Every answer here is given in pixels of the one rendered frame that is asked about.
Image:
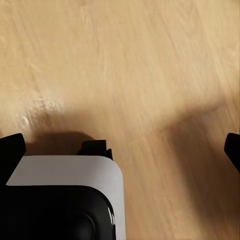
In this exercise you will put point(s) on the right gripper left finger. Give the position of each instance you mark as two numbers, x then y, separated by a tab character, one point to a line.
12	149

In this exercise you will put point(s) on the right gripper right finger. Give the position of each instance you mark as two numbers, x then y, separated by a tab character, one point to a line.
232	149

